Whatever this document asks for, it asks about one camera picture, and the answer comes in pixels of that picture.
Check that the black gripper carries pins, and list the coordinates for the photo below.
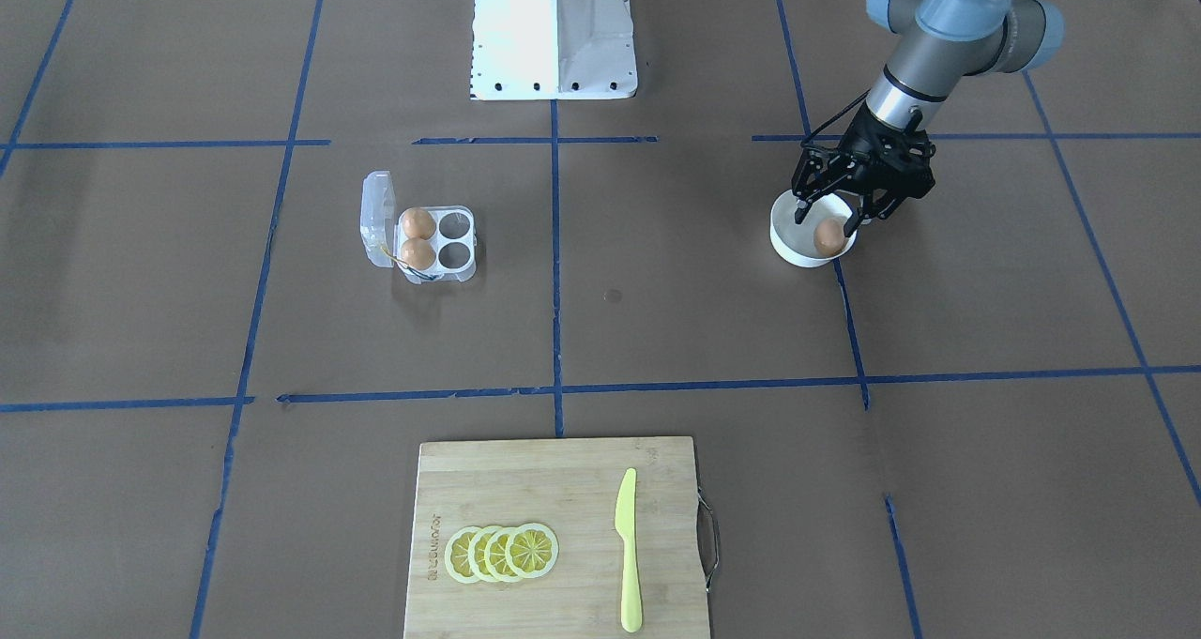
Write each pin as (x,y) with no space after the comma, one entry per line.
(869,154)

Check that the brown egg from bowl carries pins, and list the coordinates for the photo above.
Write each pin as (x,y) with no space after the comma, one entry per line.
(829,239)

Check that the clear plastic egg box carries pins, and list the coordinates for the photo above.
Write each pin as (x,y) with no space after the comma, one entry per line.
(455,240)

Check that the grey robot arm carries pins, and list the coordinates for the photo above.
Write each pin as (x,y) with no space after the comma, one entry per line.
(942,41)

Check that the brown egg rear in box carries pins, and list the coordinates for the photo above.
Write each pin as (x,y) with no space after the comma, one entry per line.
(416,222)

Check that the brown egg in box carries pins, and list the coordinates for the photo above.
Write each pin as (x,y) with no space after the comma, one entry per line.
(416,222)
(417,253)

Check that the brown egg front in box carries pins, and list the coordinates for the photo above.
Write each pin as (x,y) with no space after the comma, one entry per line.
(417,253)

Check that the white ceramic bowl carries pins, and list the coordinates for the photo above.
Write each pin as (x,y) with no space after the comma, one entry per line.
(794,243)

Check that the bamboo cutting board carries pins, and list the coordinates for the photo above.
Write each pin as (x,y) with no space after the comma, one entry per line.
(570,485)

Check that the yellow plastic knife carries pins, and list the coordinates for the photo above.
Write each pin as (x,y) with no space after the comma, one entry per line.
(631,615)

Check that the lemon slice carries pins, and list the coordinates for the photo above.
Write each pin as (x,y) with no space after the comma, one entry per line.
(477,554)
(459,556)
(532,550)
(495,556)

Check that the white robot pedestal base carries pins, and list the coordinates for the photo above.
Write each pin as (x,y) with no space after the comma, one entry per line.
(553,50)

